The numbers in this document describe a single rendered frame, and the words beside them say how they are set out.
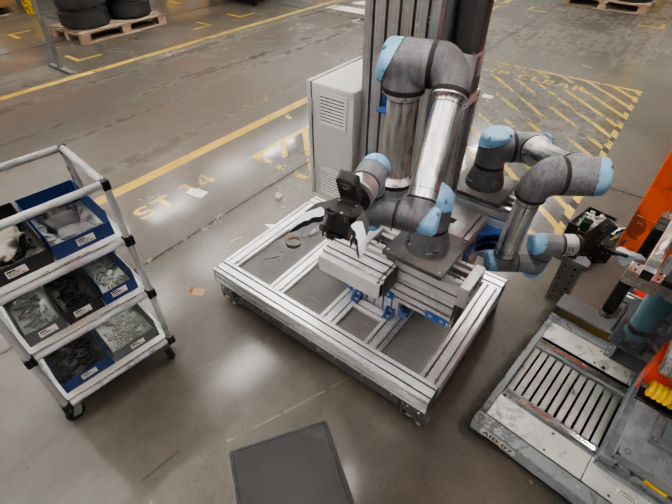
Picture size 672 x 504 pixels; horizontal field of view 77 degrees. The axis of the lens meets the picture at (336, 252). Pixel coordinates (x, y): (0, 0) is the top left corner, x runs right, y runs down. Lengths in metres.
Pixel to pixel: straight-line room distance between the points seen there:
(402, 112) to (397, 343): 1.08
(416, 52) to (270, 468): 1.30
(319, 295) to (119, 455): 1.08
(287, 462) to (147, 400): 0.87
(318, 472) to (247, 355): 0.85
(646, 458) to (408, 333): 0.95
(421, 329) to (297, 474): 0.86
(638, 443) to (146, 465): 1.87
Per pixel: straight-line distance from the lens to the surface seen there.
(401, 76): 1.18
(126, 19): 7.93
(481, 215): 1.86
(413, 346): 1.96
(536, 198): 1.41
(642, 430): 2.06
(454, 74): 1.15
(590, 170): 1.42
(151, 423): 2.13
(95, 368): 2.15
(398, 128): 1.25
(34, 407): 2.42
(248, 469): 1.56
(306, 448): 1.56
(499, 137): 1.73
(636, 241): 2.17
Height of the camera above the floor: 1.77
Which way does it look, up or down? 42 degrees down
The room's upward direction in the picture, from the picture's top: straight up
